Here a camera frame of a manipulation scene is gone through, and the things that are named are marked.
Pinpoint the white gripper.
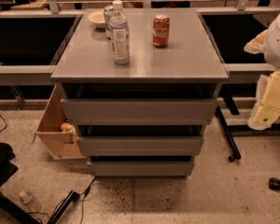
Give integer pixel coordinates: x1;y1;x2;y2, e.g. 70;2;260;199
244;30;280;131

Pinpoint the grey bottom drawer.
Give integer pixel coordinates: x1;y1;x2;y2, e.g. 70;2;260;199
87;161;194;176

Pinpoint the grey drawer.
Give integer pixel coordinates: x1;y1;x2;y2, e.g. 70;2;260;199
87;161;194;176
61;98;217;125
77;136;203;156

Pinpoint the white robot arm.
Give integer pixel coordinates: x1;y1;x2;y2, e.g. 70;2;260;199
244;13;280;131

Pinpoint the grey drawer cabinet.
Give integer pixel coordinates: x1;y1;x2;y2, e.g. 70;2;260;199
50;7;230;177

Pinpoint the grey top drawer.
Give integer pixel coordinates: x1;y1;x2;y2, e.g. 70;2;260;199
61;98;217;125

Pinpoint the grey middle drawer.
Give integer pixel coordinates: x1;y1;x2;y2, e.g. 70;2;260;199
77;136;203;156

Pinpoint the black table leg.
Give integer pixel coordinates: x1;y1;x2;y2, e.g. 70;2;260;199
216;106;241;162

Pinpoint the black caster wheel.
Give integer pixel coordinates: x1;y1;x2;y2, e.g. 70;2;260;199
268;177;280;190

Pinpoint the red cola can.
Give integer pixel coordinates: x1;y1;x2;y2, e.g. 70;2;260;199
153;14;170;48

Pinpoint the clear plastic water bottle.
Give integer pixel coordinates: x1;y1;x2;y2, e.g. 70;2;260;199
109;0;130;64

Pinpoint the white bowl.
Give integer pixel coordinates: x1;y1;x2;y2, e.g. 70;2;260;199
88;10;105;29

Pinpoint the orange fruit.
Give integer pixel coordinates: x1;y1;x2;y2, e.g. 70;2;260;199
60;122;68;132

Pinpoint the cardboard box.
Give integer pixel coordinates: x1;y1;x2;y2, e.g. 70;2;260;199
35;87;84;160

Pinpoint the black power strip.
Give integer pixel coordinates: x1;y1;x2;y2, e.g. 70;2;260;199
47;190;80;224

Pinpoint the plastic bottle on floor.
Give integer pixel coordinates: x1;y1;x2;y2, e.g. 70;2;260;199
19;191;41;213

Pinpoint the black chair base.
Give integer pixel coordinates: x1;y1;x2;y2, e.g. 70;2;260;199
0;142;40;224

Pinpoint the left grey table frame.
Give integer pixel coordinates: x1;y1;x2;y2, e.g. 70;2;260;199
0;11;82;85

